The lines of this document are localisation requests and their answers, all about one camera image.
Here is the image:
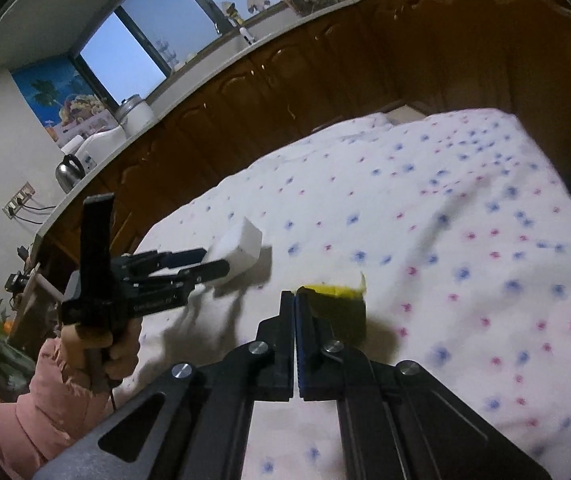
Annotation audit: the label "white foam block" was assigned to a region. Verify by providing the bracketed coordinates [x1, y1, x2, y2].
[203, 218, 262, 287]

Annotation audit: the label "yellow wrapper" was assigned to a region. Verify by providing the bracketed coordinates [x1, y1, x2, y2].
[299, 273, 367, 346]

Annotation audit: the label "grey kitchen countertop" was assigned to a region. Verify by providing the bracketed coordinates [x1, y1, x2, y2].
[34, 0, 467, 236]

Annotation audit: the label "kitchen window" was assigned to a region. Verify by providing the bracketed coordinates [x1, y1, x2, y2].
[77, 0, 282, 104]

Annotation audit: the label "brown lower kitchen cabinets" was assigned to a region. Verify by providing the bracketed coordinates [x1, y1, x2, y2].
[31, 0, 571, 268]

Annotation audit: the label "person's left hand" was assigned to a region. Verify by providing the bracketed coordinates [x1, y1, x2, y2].
[61, 318, 142, 380]

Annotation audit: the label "steel kettle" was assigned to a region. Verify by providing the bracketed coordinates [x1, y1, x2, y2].
[55, 154, 86, 193]

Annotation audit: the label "white rice cooker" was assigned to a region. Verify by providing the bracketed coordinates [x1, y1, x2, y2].
[62, 126, 127, 171]

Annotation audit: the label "potted green plant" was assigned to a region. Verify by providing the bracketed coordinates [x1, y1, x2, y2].
[0, 300, 36, 402]

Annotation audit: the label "white lidded container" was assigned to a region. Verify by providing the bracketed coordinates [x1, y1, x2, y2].
[115, 94, 157, 138]

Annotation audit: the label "white dotted tablecloth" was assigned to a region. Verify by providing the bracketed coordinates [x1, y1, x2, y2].
[116, 110, 571, 479]

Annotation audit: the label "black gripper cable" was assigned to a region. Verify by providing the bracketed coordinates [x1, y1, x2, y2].
[107, 378, 123, 413]

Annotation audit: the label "wall power socket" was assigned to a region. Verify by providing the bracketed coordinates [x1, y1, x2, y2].
[2, 182, 36, 219]

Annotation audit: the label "blue beach wall poster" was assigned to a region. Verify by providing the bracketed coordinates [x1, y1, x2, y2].
[11, 55, 118, 148]

